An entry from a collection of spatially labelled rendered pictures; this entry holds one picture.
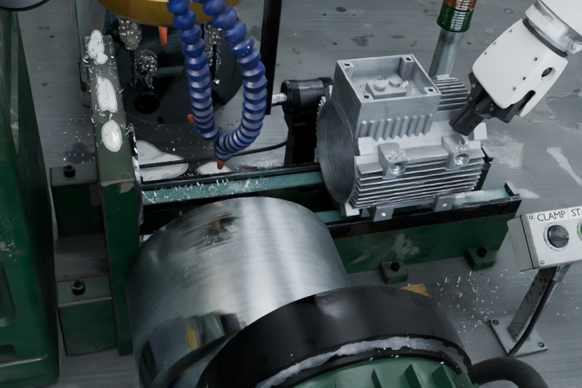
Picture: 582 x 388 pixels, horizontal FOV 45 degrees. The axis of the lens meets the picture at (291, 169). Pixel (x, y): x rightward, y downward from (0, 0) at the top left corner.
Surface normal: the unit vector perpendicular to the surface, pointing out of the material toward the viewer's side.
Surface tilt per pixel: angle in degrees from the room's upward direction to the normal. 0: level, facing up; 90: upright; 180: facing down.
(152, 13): 90
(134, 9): 90
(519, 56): 61
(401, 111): 90
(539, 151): 0
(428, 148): 0
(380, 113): 90
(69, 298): 0
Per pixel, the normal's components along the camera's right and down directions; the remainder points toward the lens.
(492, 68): -0.83, -0.22
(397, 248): 0.27, 0.67
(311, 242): 0.59, -0.68
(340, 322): 0.03, -0.72
